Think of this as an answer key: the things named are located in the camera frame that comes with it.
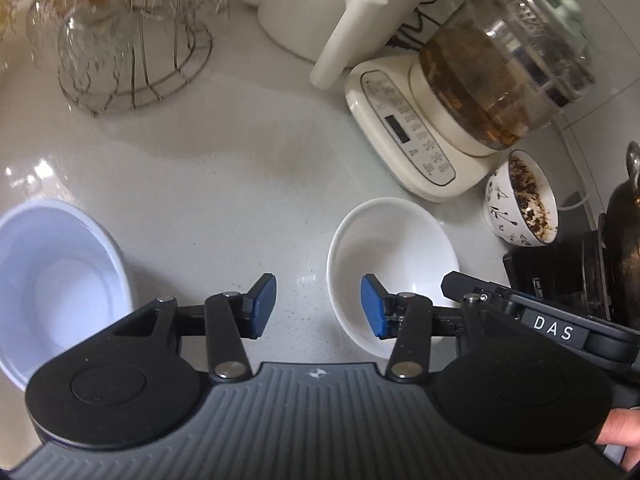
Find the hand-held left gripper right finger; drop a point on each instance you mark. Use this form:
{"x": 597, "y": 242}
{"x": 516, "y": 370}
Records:
{"x": 374, "y": 310}

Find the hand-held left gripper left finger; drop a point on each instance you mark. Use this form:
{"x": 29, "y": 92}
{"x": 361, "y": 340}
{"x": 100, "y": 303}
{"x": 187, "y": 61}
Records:
{"x": 262, "y": 307}

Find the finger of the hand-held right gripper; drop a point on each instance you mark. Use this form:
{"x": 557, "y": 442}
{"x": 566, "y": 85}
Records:
{"x": 460, "y": 282}

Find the white ceramic bowl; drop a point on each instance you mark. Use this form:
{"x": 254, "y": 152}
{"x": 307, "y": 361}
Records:
{"x": 390, "y": 245}

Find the translucent plastic bowl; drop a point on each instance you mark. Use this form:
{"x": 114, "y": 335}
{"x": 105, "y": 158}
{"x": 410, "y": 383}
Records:
{"x": 55, "y": 280}

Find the person's right hand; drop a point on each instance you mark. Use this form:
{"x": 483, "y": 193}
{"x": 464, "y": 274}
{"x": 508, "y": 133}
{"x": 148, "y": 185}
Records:
{"x": 622, "y": 432}

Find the black patterned tea bowl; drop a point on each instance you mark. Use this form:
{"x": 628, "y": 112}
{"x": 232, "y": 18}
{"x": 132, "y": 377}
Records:
{"x": 520, "y": 200}

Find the dark metal wok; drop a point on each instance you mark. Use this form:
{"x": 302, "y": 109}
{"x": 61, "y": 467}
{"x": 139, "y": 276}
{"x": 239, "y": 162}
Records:
{"x": 627, "y": 210}

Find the cream kettle heating base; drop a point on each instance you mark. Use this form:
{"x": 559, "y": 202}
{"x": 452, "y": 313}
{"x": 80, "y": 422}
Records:
{"x": 400, "y": 125}

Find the glass tea kettle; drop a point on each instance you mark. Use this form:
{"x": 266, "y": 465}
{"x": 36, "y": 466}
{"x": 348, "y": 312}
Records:
{"x": 500, "y": 70}

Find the white electric kettle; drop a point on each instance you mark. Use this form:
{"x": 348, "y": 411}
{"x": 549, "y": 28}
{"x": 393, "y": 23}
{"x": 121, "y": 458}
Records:
{"x": 340, "y": 5}

